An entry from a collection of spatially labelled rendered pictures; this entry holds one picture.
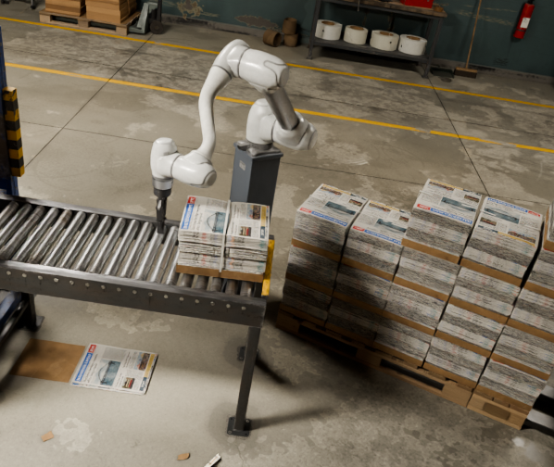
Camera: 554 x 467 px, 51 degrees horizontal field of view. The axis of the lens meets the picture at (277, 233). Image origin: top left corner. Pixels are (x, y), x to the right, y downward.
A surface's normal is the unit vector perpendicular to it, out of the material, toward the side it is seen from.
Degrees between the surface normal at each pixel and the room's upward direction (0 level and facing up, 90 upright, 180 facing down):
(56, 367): 0
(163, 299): 90
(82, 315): 0
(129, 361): 1
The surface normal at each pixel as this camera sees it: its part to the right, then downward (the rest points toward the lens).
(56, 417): 0.14, -0.83
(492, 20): -0.06, 0.54
